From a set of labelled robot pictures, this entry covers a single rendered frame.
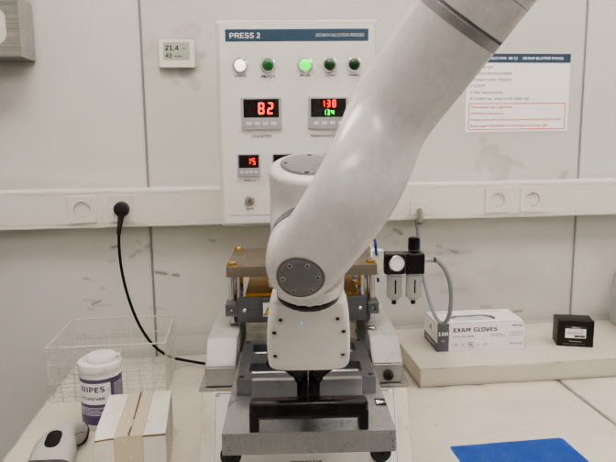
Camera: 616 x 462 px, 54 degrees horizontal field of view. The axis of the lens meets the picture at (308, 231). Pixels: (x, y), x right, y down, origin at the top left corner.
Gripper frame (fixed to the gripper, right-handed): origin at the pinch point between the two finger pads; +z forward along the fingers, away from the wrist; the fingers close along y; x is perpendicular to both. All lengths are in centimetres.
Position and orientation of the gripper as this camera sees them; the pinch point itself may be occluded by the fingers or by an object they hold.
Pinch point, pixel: (308, 387)
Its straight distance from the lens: 82.4
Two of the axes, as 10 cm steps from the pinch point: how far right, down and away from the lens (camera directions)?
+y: 10.0, -0.2, 0.3
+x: -0.3, -4.8, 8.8
